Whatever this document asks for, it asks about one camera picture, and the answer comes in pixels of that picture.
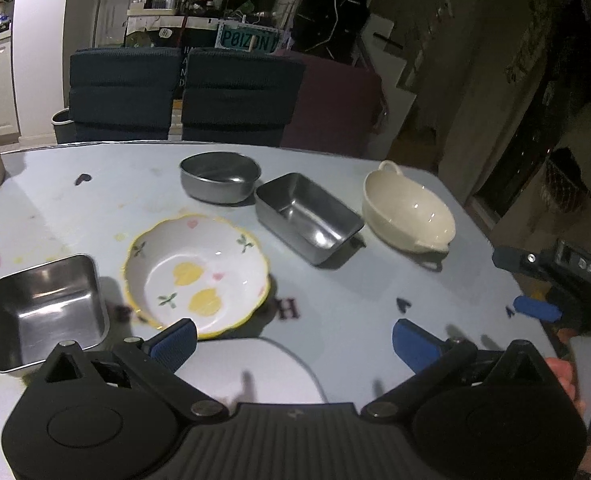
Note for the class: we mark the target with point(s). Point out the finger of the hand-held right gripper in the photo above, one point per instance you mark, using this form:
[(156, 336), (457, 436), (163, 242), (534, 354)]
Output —
[(508, 258), (535, 308)]

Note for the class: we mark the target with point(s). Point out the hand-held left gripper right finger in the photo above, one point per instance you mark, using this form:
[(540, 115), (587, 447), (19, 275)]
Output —
[(415, 345)]

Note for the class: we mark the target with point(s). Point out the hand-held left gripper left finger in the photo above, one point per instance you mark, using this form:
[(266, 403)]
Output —
[(175, 342)]

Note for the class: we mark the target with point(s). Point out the floral bowl with yellow rim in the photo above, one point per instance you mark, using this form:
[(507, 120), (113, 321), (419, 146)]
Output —
[(200, 270)]

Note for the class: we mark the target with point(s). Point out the square steel container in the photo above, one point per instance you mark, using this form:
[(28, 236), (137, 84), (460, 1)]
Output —
[(45, 310)]

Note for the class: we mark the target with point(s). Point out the round steel bowl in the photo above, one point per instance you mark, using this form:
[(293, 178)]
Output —
[(215, 187)]

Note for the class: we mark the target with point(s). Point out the rectangular steel container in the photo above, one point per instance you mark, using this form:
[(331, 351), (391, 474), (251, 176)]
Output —
[(300, 215)]

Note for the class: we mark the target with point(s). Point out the person's right hand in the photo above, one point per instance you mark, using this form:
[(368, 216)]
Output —
[(565, 377)]

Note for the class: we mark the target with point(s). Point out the net bag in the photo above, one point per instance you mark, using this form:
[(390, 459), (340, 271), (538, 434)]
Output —
[(565, 180)]

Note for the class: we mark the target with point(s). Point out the white plate with black rim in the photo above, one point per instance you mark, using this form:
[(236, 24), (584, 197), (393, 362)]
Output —
[(275, 375)]

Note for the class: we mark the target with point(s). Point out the patterned curtain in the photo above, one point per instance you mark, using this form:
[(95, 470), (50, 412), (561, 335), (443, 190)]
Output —
[(525, 60)]

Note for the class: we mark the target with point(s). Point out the maroon chair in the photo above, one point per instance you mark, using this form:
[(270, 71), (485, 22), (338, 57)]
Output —
[(335, 105)]

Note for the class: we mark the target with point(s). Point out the grey waste bin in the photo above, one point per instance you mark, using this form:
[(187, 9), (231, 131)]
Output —
[(61, 127)]

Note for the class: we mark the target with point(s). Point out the dark blue chair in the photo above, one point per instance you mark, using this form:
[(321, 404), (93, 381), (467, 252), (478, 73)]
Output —
[(235, 100), (120, 95)]

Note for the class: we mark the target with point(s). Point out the teal licence plate sign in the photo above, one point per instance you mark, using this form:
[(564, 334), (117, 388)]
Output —
[(245, 40)]

